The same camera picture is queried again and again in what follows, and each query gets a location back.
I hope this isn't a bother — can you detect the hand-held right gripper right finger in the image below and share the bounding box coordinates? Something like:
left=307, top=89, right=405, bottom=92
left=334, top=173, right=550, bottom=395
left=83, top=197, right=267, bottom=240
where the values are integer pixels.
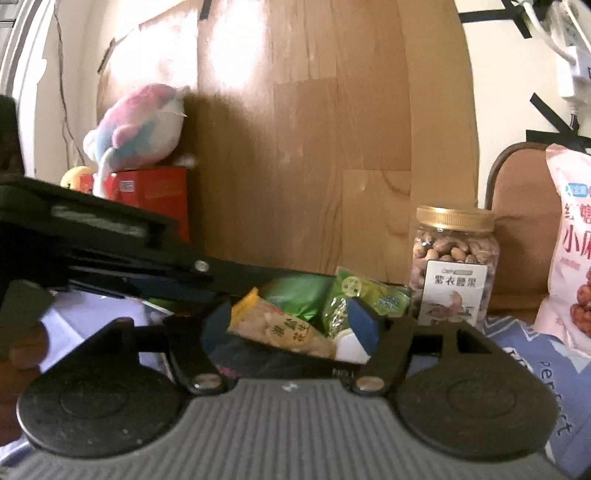
left=348, top=298, right=509, bottom=398

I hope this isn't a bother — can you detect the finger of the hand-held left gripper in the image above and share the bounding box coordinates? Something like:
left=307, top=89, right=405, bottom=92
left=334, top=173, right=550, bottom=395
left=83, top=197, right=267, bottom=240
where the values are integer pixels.
left=69, top=276, right=232, bottom=315
left=152, top=251, right=296, bottom=298

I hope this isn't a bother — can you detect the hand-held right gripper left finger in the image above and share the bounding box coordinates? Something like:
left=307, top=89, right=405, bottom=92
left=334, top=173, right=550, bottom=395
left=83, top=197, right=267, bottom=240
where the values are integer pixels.
left=69, top=299, right=232, bottom=397

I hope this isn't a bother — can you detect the bright green snack packet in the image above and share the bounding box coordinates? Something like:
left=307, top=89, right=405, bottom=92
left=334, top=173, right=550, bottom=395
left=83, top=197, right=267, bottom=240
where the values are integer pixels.
left=322, top=267, right=413, bottom=339

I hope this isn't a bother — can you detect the pale green snack packet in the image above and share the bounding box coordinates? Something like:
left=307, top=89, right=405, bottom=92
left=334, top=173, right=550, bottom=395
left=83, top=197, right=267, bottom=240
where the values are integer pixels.
left=262, top=274, right=336, bottom=325

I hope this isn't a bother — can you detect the yellow clear cracker bag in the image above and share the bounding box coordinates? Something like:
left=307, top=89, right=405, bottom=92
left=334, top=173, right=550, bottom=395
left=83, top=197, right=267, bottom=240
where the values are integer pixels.
left=228, top=287, right=337, bottom=359

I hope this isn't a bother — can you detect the black printed cardboard box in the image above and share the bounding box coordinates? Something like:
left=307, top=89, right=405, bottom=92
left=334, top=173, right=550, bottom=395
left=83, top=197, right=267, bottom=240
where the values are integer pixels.
left=210, top=335, right=370, bottom=380

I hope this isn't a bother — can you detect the person's left hand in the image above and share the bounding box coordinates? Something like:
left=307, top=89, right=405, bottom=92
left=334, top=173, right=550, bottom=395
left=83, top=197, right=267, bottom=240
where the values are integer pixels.
left=0, top=320, right=52, bottom=372

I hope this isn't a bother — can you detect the yellow duck plush toy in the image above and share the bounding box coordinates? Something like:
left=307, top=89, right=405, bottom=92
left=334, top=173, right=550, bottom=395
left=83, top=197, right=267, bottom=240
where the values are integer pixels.
left=60, top=165, right=99, bottom=193

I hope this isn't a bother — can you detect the red gift bag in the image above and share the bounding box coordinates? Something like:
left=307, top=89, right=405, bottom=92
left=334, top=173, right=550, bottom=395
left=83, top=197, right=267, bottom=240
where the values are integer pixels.
left=102, top=166, right=191, bottom=241

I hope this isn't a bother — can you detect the clear nut jar gold lid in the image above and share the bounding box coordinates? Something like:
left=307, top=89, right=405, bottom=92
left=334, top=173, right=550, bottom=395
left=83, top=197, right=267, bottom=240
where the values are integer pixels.
left=407, top=205, right=502, bottom=334

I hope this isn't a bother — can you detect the pastel plush toy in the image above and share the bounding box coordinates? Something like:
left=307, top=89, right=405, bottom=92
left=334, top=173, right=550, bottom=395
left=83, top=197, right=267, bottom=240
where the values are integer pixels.
left=82, top=83, right=200, bottom=200

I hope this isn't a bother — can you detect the wooden board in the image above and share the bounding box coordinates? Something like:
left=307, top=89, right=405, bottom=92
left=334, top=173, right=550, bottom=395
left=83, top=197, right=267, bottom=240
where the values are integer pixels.
left=96, top=0, right=479, bottom=298

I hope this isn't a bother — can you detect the blue printed blanket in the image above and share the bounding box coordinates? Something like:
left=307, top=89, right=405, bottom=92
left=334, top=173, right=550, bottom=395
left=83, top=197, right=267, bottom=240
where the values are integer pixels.
left=0, top=288, right=591, bottom=480

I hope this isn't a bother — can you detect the brown chair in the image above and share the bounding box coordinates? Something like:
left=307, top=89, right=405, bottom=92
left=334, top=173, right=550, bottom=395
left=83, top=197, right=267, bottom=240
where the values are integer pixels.
left=484, top=141, right=570, bottom=317

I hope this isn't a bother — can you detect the pink snack bag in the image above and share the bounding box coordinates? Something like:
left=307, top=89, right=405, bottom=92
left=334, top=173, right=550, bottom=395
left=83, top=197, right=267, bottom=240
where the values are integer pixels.
left=532, top=143, right=591, bottom=359

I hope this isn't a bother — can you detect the black tape strip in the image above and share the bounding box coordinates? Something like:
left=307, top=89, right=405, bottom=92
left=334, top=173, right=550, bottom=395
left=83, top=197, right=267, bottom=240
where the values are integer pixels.
left=458, top=0, right=539, bottom=38
left=525, top=92, right=591, bottom=151

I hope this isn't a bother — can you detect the white power strip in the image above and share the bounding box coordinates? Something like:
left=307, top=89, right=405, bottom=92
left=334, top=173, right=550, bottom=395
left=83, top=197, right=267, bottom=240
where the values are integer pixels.
left=551, top=0, right=591, bottom=100

